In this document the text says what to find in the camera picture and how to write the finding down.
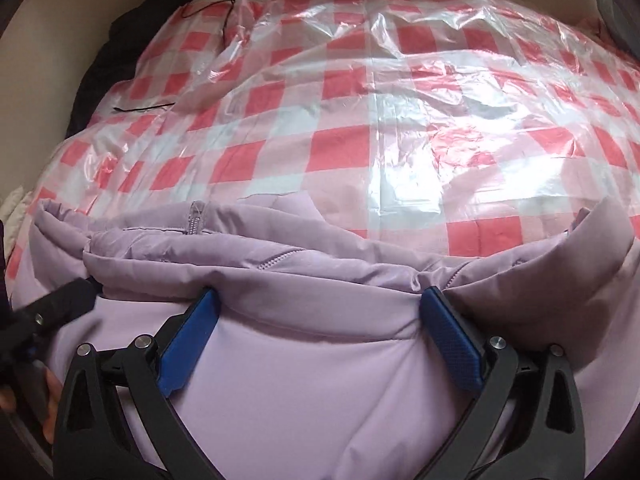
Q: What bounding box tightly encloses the lilac and purple jacket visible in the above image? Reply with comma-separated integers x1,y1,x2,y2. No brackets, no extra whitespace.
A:
12,194,639,479

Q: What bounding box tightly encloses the black clothing pile at headboard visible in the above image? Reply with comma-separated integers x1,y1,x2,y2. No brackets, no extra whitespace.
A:
65,0,191,139

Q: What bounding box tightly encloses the person's left hand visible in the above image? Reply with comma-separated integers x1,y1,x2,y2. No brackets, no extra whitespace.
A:
0,361,64,446

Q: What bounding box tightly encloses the cream quilted blanket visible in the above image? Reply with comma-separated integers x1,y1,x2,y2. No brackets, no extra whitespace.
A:
0,186,32,233

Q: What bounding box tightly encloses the red checked plastic-covered bedspread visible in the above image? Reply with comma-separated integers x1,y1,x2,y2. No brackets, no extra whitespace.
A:
35,0,639,257

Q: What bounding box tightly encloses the black charging cable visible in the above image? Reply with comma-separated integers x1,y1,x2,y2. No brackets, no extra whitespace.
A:
112,0,239,114

